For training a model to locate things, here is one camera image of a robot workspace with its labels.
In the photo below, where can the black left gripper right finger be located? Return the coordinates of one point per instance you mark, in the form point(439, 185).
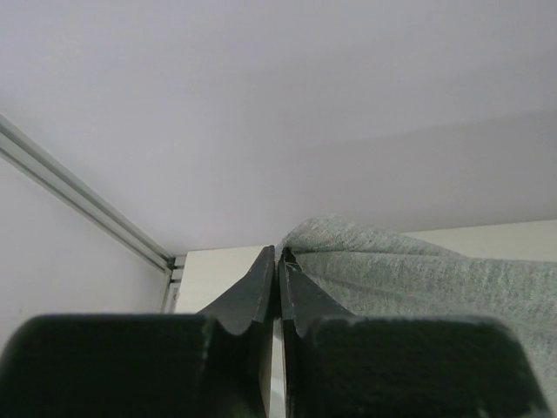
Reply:
point(338, 364)

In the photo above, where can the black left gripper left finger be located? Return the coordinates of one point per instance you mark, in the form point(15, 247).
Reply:
point(205, 364)

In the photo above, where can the grey t-shirt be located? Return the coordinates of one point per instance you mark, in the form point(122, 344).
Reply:
point(371, 271)

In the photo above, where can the aluminium frame post left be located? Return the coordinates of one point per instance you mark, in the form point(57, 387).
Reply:
point(18, 149)

